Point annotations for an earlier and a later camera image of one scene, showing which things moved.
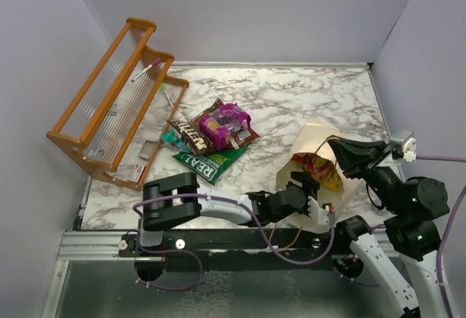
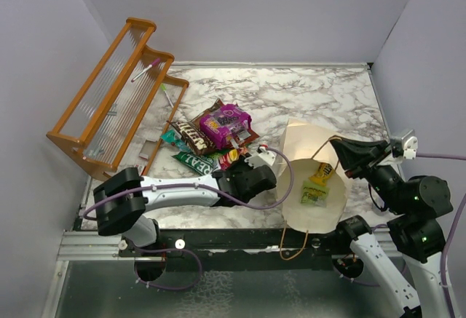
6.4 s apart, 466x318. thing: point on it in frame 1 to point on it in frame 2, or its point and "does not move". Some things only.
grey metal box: [147, 149] does not move
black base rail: [263, 247] does not move
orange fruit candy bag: [320, 167] to [234, 154]
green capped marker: [163, 86] does not move
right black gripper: [353, 154] does not move
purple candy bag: [224, 125] does not move
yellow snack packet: [333, 182] to [323, 172]
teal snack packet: [173, 137] does not move
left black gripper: [308, 186] to [240, 162]
